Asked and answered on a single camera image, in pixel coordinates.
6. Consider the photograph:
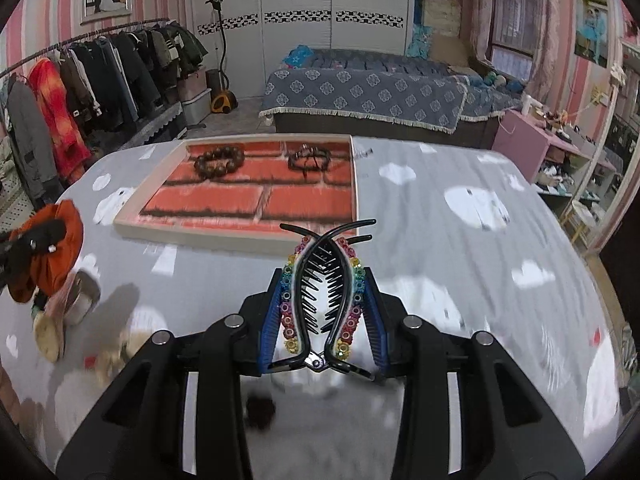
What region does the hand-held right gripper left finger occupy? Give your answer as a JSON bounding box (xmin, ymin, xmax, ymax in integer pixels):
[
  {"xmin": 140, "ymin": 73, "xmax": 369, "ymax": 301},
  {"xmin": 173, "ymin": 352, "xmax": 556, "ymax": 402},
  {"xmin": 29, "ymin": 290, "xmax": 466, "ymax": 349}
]
[{"xmin": 55, "ymin": 267, "xmax": 296, "ymax": 480}]

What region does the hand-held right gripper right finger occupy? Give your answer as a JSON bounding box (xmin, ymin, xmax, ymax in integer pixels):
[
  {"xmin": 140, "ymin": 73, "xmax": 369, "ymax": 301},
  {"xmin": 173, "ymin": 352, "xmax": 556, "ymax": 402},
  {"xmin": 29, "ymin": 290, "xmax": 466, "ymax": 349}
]
[{"xmin": 361, "ymin": 267, "xmax": 586, "ymax": 480}]

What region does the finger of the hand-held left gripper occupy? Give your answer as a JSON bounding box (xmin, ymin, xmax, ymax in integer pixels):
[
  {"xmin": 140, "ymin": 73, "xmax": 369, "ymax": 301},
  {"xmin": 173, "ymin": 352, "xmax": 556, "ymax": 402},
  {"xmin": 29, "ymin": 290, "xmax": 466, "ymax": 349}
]
[{"xmin": 0, "ymin": 220, "xmax": 67, "ymax": 286}]

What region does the orange scrunchie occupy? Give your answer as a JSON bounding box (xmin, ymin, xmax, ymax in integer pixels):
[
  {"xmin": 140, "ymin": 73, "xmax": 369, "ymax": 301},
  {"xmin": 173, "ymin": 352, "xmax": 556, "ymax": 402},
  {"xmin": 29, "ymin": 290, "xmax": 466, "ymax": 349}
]
[{"xmin": 7, "ymin": 200, "xmax": 85, "ymax": 303}]

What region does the rainbow beaded hair clip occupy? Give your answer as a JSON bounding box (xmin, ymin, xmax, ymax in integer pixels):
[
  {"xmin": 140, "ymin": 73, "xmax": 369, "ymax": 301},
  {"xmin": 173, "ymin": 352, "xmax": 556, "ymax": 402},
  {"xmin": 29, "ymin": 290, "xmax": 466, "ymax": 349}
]
[{"xmin": 267, "ymin": 219, "xmax": 377, "ymax": 381}]

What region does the beige hair band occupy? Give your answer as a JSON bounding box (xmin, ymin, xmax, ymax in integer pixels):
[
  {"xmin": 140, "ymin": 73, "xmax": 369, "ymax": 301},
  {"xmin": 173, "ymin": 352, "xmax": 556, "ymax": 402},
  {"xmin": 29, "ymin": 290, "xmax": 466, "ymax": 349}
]
[{"xmin": 60, "ymin": 270, "xmax": 103, "ymax": 326}]

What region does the beige round plush hair clip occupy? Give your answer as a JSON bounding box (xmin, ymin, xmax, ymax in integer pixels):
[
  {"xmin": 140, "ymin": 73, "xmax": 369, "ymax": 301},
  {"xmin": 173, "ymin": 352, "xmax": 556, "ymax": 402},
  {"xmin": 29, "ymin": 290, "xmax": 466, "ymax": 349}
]
[{"xmin": 32, "ymin": 305, "xmax": 66, "ymax": 363}]

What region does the brick pattern tray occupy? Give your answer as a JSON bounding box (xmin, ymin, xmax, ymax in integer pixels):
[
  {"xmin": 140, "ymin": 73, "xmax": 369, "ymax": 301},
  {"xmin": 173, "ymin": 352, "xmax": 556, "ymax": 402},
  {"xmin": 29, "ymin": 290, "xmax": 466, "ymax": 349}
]
[{"xmin": 114, "ymin": 135, "xmax": 362, "ymax": 257}]

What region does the black cord bracelet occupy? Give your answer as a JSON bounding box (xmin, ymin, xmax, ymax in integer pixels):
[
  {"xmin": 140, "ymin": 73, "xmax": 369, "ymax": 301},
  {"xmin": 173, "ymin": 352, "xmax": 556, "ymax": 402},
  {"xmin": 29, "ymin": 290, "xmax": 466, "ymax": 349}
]
[{"xmin": 287, "ymin": 144, "xmax": 331, "ymax": 176}]

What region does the brown wooden bead bracelet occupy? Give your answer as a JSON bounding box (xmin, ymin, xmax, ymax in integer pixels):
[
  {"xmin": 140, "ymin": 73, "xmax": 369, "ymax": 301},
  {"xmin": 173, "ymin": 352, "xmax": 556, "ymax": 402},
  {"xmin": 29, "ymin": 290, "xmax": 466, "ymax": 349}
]
[{"xmin": 195, "ymin": 145, "xmax": 246, "ymax": 178}]

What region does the grey bear printed sheet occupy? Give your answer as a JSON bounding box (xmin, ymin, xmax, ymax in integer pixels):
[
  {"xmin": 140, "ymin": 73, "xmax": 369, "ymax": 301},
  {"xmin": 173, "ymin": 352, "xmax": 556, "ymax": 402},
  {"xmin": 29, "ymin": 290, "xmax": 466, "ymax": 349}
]
[{"xmin": 0, "ymin": 137, "xmax": 623, "ymax": 480}]

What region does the orange fleece coat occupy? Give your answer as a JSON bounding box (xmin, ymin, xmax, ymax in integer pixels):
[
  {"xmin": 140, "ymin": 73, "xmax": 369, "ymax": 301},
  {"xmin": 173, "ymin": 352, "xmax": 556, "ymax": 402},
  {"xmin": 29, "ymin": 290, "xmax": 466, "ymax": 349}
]
[{"xmin": 27, "ymin": 57, "xmax": 93, "ymax": 183}]

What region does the lace edged cloth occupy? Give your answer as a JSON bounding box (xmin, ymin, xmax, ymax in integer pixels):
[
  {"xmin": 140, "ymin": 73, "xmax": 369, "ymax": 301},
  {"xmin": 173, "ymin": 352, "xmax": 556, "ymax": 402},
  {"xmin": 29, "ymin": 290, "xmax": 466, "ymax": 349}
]
[{"xmin": 117, "ymin": 105, "xmax": 188, "ymax": 151}]

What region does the row of hanging clothes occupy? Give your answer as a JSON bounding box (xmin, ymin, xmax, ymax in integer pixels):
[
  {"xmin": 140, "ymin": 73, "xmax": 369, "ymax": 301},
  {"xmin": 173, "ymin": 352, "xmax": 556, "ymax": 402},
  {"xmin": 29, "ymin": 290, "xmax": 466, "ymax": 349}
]
[{"xmin": 0, "ymin": 20, "xmax": 208, "ymax": 211}]

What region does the plastic storage box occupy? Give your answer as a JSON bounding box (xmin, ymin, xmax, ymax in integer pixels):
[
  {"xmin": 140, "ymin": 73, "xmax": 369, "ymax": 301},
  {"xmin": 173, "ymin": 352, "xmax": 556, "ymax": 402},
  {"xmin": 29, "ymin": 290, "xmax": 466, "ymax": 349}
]
[{"xmin": 177, "ymin": 67, "xmax": 213, "ymax": 123}]

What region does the garment steamer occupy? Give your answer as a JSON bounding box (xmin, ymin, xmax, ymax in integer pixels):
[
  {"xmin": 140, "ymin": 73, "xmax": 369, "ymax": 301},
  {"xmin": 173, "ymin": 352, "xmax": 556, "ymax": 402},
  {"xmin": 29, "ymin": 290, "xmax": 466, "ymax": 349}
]
[{"xmin": 204, "ymin": 0, "xmax": 238, "ymax": 115}]

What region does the bed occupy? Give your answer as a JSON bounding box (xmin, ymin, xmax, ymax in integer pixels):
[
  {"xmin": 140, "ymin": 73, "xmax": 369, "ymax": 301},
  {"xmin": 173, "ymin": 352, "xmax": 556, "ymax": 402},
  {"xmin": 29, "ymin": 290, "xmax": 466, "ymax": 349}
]
[{"xmin": 260, "ymin": 47, "xmax": 526, "ymax": 148}]

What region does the blue patterned blanket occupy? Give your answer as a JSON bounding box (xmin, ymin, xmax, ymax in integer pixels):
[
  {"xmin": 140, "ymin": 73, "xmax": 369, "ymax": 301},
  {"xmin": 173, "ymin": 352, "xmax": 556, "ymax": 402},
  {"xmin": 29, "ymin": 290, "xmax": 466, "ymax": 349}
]
[{"xmin": 259, "ymin": 67, "xmax": 471, "ymax": 133}]

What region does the white stool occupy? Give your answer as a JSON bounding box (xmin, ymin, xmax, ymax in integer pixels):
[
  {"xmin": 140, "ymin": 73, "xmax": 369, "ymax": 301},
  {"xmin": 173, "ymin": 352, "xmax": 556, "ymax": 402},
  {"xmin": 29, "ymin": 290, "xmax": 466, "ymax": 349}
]
[{"xmin": 565, "ymin": 200, "xmax": 601, "ymax": 246}]

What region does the pink cabinet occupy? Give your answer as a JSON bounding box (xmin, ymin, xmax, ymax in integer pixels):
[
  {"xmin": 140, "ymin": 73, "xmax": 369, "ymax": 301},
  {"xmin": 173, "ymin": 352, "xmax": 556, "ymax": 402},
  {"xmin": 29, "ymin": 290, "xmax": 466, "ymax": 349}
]
[{"xmin": 492, "ymin": 109, "xmax": 618, "ymax": 196}]

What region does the beige pillow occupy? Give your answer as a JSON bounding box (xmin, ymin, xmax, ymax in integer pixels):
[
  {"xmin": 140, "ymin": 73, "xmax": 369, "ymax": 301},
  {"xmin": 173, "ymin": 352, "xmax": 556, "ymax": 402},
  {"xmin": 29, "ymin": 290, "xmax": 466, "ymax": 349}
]
[{"xmin": 431, "ymin": 35, "xmax": 473, "ymax": 67}]

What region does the light blue hanging cloth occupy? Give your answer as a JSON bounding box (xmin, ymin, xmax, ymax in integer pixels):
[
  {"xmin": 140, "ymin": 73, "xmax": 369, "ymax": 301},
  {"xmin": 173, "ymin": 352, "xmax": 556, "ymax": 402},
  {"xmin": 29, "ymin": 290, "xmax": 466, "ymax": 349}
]
[{"xmin": 405, "ymin": 0, "xmax": 436, "ymax": 58}]

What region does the standing mirror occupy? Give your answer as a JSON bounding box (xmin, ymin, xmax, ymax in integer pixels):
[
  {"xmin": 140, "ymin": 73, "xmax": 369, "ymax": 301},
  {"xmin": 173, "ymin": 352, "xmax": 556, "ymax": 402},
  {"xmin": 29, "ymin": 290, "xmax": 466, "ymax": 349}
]
[{"xmin": 575, "ymin": 45, "xmax": 640, "ymax": 256}]

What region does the window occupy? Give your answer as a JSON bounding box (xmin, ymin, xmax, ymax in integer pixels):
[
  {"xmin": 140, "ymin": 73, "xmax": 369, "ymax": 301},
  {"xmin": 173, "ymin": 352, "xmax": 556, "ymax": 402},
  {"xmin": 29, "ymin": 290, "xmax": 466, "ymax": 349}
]
[{"xmin": 487, "ymin": 0, "xmax": 538, "ymax": 81}]

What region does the pink floral curtain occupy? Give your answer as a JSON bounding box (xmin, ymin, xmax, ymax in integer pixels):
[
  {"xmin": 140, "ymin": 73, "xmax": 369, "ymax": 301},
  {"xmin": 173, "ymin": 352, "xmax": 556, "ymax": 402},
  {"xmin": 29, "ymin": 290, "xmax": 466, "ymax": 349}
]
[
  {"xmin": 522, "ymin": 0, "xmax": 576, "ymax": 106},
  {"xmin": 470, "ymin": 0, "xmax": 496, "ymax": 58}
]

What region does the wall poster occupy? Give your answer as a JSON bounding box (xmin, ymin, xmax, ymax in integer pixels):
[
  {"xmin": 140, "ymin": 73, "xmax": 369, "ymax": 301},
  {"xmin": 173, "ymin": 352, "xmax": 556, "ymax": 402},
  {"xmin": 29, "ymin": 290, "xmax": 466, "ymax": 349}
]
[{"xmin": 574, "ymin": 0, "xmax": 610, "ymax": 67}]

